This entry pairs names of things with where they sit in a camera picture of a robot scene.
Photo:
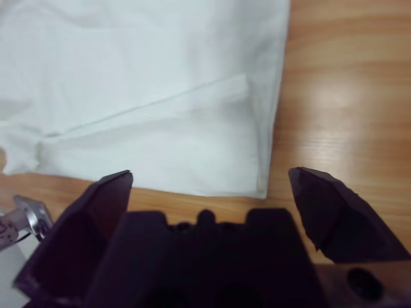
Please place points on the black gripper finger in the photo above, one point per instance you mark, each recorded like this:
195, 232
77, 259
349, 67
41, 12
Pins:
340, 224
80, 231

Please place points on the white t-shirt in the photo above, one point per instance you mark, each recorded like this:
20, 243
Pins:
128, 80

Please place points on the silver metal clamp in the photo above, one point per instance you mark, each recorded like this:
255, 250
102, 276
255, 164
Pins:
33, 218

